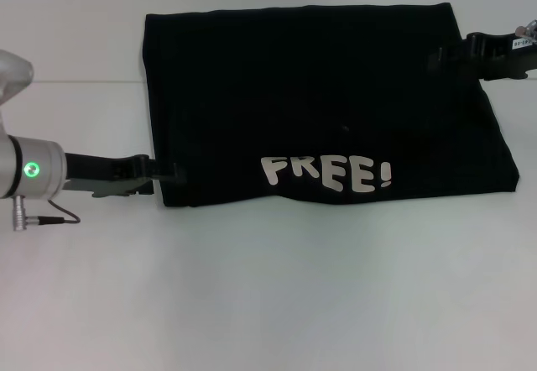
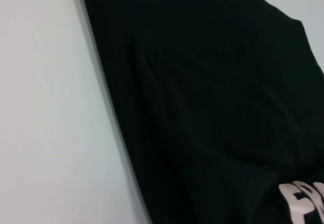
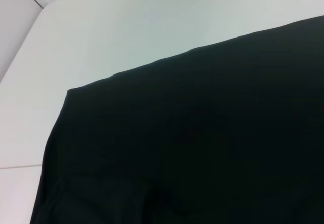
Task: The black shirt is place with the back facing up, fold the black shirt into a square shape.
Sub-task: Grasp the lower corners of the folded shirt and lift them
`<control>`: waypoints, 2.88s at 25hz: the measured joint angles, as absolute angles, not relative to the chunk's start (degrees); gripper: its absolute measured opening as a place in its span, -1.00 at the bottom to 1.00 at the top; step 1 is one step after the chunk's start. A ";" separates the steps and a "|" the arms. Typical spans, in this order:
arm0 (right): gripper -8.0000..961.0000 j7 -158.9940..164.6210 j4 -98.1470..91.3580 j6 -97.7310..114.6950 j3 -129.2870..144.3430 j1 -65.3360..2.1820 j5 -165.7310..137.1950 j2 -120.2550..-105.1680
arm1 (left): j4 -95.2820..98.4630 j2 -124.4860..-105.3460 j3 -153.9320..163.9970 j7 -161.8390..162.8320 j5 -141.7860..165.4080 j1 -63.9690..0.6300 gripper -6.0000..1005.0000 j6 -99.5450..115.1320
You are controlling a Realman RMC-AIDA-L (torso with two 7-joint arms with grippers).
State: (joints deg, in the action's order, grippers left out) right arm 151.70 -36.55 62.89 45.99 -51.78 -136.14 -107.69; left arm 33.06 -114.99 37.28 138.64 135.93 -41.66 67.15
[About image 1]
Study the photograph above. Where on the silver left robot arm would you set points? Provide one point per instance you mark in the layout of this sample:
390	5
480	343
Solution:
38	169

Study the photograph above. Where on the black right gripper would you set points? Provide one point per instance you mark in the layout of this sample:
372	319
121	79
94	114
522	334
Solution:
495	52

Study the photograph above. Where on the black shirt with white print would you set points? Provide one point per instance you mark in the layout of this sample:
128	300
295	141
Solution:
314	94

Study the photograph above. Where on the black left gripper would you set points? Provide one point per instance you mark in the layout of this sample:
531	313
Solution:
105	169

